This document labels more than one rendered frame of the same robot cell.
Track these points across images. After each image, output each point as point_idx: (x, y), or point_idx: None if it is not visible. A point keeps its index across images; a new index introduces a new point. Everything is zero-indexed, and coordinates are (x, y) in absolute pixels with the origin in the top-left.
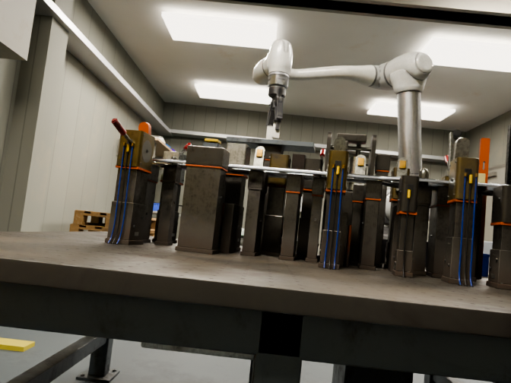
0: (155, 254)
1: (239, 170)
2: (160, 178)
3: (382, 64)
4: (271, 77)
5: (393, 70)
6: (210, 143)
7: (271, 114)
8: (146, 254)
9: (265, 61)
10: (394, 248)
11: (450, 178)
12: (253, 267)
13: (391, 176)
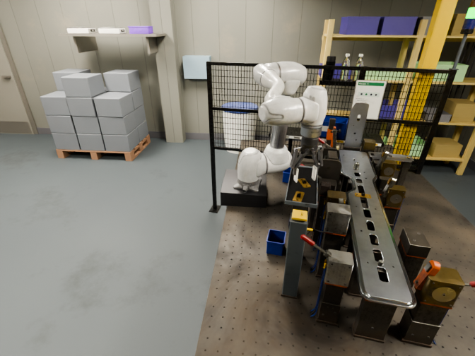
0: (464, 305)
1: (357, 227)
2: (348, 285)
3: (275, 68)
4: (319, 131)
5: (290, 79)
6: (307, 220)
7: (302, 159)
8: (473, 309)
9: (310, 112)
10: None
11: (384, 170)
12: (449, 265)
13: (373, 178)
